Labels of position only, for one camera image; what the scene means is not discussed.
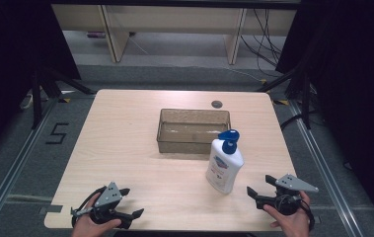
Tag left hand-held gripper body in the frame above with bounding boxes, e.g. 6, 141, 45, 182
70, 182, 133, 230

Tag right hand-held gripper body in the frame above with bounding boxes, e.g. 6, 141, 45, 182
256, 173, 320, 217

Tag person's right hand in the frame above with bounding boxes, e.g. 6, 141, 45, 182
262, 191, 312, 237

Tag person's left hand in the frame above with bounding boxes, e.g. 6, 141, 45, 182
71, 193, 122, 237

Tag white pump bottle blue cap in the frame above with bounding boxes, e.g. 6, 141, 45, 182
205, 128, 246, 195

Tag clear brown plastic box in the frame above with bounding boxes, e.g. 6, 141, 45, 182
156, 108, 232, 155

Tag black metal stand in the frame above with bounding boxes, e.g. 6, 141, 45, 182
256, 63, 313, 130
31, 65, 98, 130

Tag black curtain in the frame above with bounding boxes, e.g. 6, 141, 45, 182
273, 0, 374, 230
0, 0, 83, 164

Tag beige wooden desk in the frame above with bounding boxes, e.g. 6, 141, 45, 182
50, 3, 298, 65

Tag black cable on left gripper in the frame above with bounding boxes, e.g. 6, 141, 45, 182
75, 185, 108, 212

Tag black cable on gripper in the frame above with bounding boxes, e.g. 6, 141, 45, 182
301, 198, 316, 232
75, 185, 108, 212

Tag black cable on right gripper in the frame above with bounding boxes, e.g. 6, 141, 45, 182
301, 198, 316, 232

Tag metal floor rail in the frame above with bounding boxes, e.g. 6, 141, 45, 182
0, 98, 61, 233
287, 99, 366, 237

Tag white floor cable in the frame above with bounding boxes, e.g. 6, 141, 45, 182
222, 65, 265, 83

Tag black hanging cables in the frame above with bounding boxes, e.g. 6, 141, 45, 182
239, 8, 283, 79

